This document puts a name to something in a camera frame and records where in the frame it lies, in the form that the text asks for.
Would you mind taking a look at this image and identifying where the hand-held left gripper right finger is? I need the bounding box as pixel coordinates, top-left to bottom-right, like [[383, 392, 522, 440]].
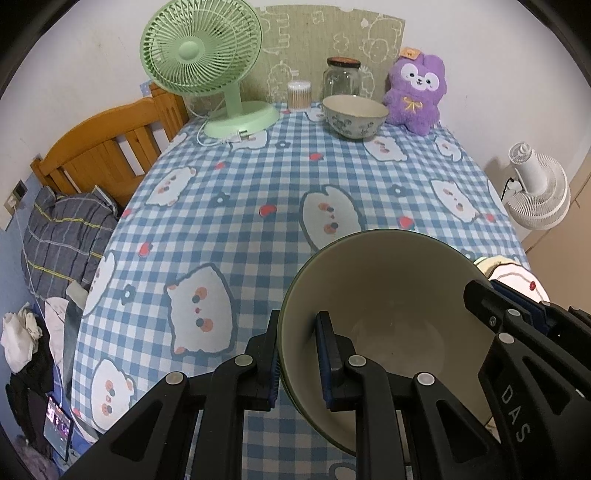
[[315, 311, 513, 480]]

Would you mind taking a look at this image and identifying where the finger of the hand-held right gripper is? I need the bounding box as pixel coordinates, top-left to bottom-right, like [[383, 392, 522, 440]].
[[490, 279, 591, 340], [463, 278, 550, 346]]

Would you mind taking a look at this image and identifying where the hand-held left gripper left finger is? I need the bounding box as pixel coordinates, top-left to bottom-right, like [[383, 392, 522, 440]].
[[58, 308, 283, 480]]

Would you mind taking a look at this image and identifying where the white red floral plate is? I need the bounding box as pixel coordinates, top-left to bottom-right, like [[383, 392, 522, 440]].
[[487, 263, 550, 305]]

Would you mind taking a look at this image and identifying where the large yellow floral plate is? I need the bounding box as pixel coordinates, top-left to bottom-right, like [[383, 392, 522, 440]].
[[473, 256, 513, 278]]

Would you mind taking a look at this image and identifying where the white standing fan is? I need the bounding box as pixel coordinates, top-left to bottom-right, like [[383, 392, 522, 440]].
[[500, 142, 572, 230]]

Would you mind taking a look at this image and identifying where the blue checked printed tablecloth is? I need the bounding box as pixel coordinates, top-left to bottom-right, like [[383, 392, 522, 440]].
[[69, 99, 550, 480]]

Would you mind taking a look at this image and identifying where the purple plush toy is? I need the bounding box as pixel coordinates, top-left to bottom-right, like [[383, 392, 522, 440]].
[[382, 46, 450, 136]]

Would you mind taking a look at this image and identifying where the tablet with lit screen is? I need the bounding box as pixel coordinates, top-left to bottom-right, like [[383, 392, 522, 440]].
[[43, 396, 75, 462]]

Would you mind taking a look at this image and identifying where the large blue floral ceramic bowl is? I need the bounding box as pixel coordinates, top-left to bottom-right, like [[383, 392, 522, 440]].
[[322, 95, 389, 140]]

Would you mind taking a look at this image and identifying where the dark clothes pile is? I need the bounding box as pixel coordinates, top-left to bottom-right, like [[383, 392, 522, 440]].
[[7, 351, 61, 462]]

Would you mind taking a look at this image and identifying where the grey plaid bedding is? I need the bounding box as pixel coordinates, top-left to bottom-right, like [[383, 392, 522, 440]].
[[21, 185, 121, 301]]

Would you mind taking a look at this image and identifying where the white crumpled cloth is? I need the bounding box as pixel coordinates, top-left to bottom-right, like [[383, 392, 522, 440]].
[[0, 309, 44, 374]]

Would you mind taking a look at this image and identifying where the glass jar with dark lid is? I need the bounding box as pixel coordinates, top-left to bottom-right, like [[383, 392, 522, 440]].
[[322, 56, 362, 100]]

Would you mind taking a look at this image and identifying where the green desk fan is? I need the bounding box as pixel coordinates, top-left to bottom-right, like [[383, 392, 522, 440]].
[[140, 0, 281, 139]]

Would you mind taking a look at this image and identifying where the white fan power cable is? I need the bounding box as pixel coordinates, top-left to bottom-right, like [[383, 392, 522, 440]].
[[196, 121, 247, 146]]

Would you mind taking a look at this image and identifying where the wall socket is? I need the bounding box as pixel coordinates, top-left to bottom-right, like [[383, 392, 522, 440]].
[[4, 180, 28, 217]]

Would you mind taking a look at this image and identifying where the green patterned wall mat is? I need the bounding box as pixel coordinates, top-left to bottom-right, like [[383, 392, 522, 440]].
[[252, 4, 409, 104]]

